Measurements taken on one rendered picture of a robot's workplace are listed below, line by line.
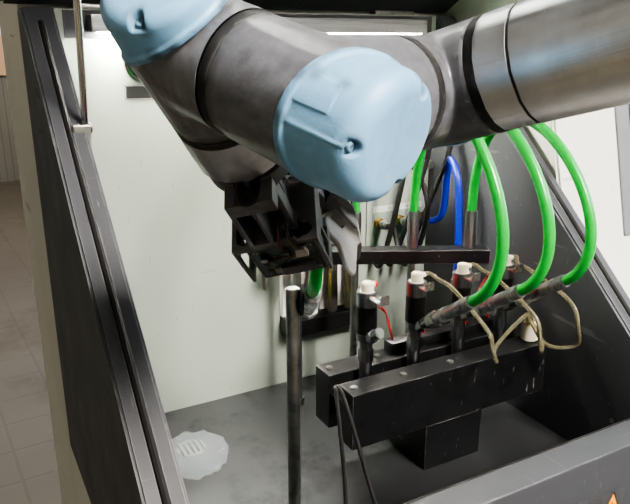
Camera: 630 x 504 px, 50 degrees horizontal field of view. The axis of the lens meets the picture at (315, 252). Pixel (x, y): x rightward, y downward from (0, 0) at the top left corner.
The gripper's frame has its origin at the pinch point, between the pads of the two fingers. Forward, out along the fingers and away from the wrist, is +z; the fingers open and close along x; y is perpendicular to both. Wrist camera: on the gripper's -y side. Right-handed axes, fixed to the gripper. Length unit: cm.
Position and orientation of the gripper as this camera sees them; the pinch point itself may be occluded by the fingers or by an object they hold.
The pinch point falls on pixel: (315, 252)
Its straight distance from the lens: 68.1
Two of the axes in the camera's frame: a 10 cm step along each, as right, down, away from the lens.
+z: 2.6, 4.8, 8.4
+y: 0.5, 8.6, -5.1
